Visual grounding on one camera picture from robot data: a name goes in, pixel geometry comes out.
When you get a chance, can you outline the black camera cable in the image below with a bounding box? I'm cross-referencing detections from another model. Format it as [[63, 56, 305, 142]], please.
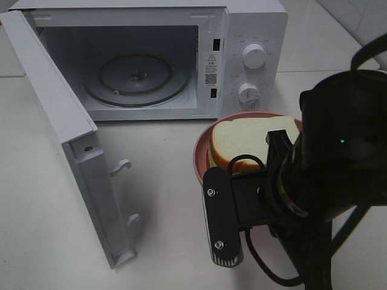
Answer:
[[226, 30, 387, 288]]

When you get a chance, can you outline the lower white timer knob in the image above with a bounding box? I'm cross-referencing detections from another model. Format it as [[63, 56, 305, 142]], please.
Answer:
[[237, 83, 260, 104]]

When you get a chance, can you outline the pink round plate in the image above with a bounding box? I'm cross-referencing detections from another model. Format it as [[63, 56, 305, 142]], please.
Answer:
[[193, 112, 302, 182]]

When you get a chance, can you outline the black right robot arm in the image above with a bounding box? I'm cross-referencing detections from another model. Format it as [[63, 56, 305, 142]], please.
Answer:
[[258, 69, 386, 289]]

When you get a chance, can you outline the upper white power knob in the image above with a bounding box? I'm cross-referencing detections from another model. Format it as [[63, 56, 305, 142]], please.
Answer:
[[242, 43, 267, 69]]

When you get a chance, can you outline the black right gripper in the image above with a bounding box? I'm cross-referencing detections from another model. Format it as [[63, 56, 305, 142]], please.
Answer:
[[259, 130, 305, 232]]

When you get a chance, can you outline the toast sandwich with filling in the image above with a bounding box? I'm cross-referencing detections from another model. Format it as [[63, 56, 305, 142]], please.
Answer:
[[207, 116, 299, 171]]

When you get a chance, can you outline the glass microwave turntable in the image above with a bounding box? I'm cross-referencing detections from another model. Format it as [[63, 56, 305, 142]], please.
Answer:
[[82, 53, 190, 108]]

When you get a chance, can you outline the white microwave door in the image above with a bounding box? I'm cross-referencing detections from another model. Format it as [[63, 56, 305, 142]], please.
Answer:
[[1, 11, 140, 269]]

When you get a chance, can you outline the white microwave oven body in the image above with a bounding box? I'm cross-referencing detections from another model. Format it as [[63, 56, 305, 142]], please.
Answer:
[[10, 1, 288, 121]]

